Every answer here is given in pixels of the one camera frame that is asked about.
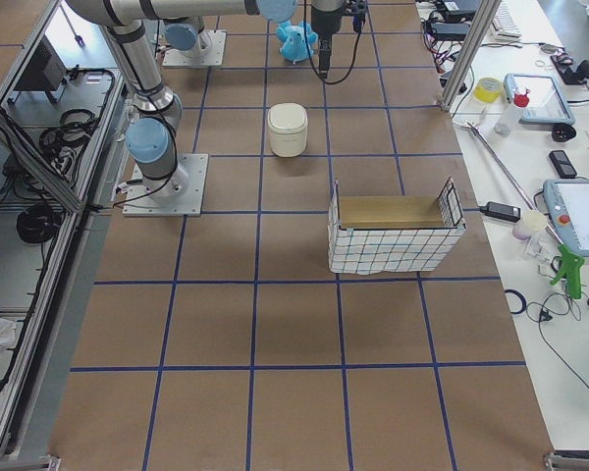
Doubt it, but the aluminium frame post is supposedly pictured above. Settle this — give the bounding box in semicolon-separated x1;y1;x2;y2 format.
440;0;501;111

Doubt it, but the teach pendant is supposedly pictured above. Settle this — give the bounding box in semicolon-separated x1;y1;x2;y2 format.
543;179;589;257
504;73;575;125

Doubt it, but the black power adapter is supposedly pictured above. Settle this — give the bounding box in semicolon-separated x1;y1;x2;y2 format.
479;201;521;223

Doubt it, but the checkered cloth covered box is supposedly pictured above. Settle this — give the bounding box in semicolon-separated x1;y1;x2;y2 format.
328;179;466;276

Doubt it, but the red capped plastic bottle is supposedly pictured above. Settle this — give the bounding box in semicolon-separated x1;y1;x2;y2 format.
494;88;529;137

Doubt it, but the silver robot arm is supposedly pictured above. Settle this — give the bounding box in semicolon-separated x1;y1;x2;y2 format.
164;1;348;80
68;1;296;204

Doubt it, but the long metal rod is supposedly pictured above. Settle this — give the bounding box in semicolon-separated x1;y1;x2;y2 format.
455;120;565;246

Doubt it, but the white paper cup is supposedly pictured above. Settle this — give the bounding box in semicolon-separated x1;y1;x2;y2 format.
512;210;548;240

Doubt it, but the white trash can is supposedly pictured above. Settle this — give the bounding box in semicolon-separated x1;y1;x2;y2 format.
267;103;308;157

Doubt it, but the blue teddy bear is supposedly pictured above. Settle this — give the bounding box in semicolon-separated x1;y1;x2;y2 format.
276;21;318;64

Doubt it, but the yellow tape roll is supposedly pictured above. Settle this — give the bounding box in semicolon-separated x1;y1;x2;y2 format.
473;78;503;103

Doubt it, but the black control box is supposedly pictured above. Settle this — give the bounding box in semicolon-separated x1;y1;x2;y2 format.
10;35;67;103

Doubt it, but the lower teach pendant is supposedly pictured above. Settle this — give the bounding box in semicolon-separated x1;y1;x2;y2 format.
543;179;589;257

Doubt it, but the green plastic gun tool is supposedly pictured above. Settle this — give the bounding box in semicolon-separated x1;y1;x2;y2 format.
550;243;585;299

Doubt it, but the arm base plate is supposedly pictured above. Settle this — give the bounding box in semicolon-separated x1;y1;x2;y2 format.
122;153;209;217
163;25;227;69

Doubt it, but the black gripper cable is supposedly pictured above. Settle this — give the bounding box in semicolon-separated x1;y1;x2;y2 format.
306;0;369;85

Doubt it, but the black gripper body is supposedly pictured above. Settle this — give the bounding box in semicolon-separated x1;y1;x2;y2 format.
311;0;344;40

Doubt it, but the upper teach pendant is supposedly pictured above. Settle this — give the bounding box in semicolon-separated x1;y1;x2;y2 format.
504;73;575;125

